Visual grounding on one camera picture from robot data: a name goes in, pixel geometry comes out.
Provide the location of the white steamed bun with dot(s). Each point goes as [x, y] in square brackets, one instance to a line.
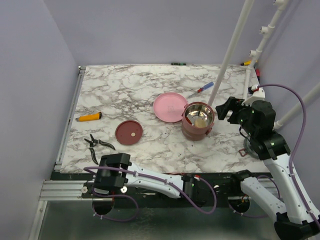
[200, 123]

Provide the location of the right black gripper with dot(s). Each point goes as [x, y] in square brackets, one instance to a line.
[233, 103]

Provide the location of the black pliers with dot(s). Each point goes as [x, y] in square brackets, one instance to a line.
[97, 143]

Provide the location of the dark pink round lid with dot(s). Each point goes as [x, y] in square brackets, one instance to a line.
[129, 132]

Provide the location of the white pipe frame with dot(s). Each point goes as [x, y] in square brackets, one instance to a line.
[288, 36]

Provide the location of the pink food plate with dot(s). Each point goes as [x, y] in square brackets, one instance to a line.
[169, 107]

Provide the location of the red blue screwdriver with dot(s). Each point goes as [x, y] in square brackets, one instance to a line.
[205, 87]

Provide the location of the yellow utility knife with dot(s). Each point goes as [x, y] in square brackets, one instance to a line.
[88, 118]

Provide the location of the transparent grey pot lid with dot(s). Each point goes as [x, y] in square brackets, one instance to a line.
[247, 150]

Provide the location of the dark red steel lunch pot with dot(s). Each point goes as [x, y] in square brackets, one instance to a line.
[193, 136]

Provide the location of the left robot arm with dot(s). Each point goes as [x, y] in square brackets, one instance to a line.
[128, 174]

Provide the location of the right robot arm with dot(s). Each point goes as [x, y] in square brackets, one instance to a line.
[294, 216]

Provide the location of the aluminium table edge rail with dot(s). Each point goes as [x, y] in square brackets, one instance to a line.
[69, 120]

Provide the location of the green black screwdriver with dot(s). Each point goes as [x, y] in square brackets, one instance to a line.
[178, 64]

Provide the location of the pink steel lunch pot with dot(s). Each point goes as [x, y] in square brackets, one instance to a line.
[196, 110]

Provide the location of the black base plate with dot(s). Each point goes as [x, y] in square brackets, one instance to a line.
[221, 188]

